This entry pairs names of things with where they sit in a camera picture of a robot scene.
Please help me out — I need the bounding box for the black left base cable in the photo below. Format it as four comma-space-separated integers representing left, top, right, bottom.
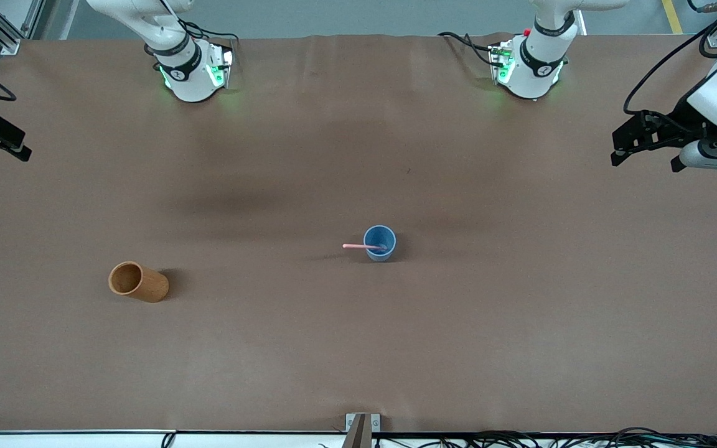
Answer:
438, 31, 506, 67

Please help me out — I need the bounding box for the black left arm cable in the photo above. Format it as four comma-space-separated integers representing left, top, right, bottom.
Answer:
622, 0, 717, 116

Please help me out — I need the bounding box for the orange-brown cylindrical cup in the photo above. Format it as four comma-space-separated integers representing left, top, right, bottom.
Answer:
108, 261, 169, 304

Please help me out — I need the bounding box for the small metal bracket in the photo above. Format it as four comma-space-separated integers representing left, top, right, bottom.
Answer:
345, 413, 381, 433

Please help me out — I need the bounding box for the black base cable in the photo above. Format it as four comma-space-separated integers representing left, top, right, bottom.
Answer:
438, 31, 506, 67
181, 22, 238, 63

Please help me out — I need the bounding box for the blue cup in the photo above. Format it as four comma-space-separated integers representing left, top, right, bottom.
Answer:
363, 225, 397, 263

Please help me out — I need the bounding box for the brown table cover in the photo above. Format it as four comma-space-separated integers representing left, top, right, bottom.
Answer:
0, 34, 717, 434

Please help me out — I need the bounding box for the black right base cable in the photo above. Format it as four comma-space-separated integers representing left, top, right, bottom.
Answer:
181, 22, 238, 63

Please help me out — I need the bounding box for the black cable bundle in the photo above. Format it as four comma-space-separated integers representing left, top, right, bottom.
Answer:
373, 426, 717, 448

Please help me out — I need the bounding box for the brown camera post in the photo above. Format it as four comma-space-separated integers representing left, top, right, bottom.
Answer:
342, 414, 373, 448

